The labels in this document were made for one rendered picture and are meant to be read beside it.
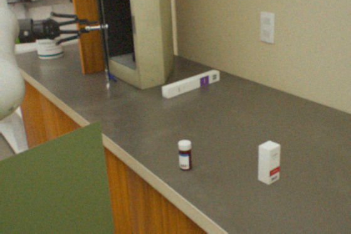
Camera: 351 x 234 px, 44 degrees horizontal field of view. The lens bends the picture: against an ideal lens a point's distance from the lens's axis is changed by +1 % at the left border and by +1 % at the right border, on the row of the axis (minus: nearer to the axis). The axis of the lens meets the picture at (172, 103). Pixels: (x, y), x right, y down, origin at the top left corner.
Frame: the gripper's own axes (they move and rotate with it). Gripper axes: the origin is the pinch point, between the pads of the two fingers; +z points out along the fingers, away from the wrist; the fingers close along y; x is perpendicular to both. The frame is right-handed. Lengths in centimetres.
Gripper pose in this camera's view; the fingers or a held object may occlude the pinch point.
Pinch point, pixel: (89, 25)
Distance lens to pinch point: 173.3
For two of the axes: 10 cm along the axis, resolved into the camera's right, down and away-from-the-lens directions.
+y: -0.6, -9.3, -3.6
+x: -1.8, -3.5, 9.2
